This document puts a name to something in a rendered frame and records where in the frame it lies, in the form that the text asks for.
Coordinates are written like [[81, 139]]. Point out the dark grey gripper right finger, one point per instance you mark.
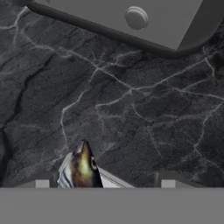
[[157, 180]]

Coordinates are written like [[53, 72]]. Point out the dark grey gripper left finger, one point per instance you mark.
[[53, 180]]

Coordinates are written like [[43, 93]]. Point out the silver and dark fish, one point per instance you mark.
[[83, 169]]

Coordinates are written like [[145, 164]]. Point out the grey digital scale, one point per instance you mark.
[[163, 17]]

